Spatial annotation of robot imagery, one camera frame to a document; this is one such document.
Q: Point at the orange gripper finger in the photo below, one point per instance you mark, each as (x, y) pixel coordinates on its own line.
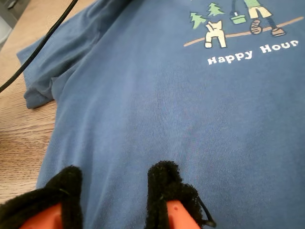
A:
(169, 190)
(54, 198)

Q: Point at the blue printed T-shirt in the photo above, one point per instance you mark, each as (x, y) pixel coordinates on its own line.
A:
(166, 107)

